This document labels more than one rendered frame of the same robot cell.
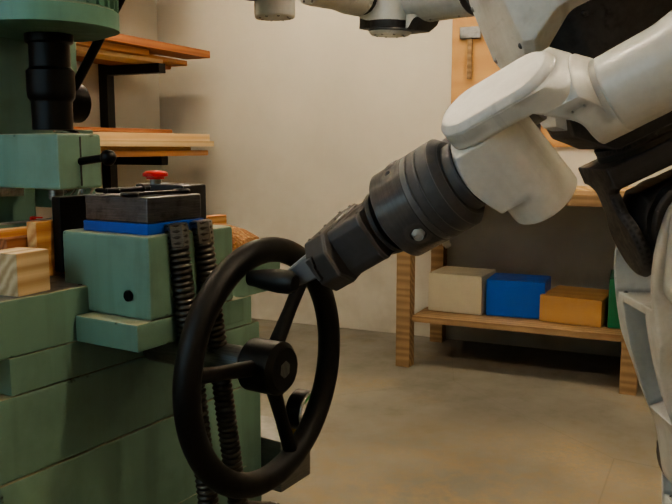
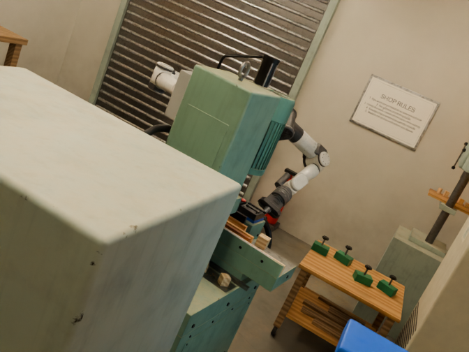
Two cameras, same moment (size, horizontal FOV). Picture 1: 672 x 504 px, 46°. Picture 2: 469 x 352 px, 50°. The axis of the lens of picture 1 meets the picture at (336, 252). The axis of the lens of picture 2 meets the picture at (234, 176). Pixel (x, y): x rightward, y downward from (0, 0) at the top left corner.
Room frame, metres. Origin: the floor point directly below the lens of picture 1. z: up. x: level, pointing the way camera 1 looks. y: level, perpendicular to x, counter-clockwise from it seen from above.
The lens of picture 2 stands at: (1.30, 2.24, 1.69)
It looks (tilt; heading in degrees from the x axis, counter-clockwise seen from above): 16 degrees down; 262
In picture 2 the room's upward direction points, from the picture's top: 23 degrees clockwise
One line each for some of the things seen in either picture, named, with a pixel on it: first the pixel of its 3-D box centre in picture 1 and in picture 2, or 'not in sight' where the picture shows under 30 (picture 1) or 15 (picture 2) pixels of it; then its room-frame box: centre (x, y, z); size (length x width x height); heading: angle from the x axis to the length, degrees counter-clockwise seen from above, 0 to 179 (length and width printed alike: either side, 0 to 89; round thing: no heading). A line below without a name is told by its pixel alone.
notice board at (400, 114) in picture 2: not in sight; (393, 112); (-0.41, -2.22, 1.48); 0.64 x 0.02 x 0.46; 155
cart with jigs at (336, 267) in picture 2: not in sight; (340, 302); (-0.07, -0.64, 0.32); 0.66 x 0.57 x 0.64; 156
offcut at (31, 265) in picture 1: (18, 271); (262, 241); (0.82, 0.34, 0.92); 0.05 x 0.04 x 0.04; 156
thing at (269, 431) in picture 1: (266, 450); not in sight; (1.18, 0.11, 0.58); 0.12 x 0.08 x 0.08; 59
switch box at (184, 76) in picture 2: not in sight; (187, 97); (1.32, 0.57, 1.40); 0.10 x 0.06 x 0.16; 59
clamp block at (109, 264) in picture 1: (150, 266); (241, 224); (0.91, 0.22, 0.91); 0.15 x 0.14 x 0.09; 149
